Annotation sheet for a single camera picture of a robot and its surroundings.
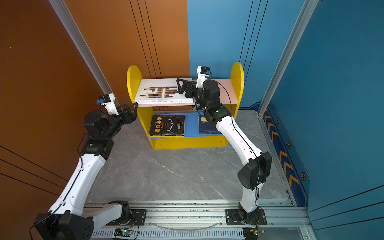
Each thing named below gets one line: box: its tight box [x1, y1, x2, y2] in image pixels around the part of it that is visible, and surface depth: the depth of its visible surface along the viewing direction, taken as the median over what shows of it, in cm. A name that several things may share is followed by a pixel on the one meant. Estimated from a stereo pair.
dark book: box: [149, 114, 185, 136], surface depth 91 cm
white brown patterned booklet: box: [134, 78, 194, 105], surface depth 71 cm
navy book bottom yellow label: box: [198, 115, 222, 135], surface depth 91 cm
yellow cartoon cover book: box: [149, 135, 185, 138], surface depth 89 cm
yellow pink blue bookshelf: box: [220, 63, 245, 118], surface depth 67 cm
